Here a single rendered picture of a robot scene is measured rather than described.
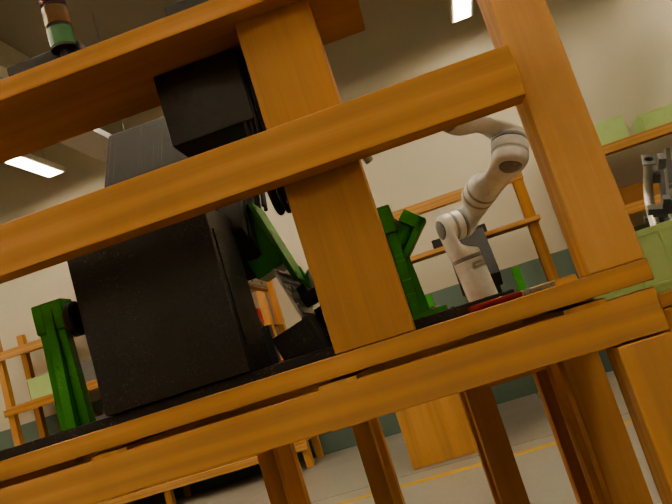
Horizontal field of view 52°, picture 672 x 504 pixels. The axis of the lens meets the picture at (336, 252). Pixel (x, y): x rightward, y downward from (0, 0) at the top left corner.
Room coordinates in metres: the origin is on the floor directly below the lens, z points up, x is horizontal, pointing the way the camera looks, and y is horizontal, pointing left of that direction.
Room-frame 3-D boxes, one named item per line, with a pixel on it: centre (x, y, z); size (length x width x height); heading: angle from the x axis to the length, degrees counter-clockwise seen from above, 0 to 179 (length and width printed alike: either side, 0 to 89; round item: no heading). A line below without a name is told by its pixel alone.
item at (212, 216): (1.40, 0.36, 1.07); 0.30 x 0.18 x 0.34; 84
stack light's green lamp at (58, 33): (1.24, 0.39, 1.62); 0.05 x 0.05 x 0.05
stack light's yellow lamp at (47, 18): (1.24, 0.39, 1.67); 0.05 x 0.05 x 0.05
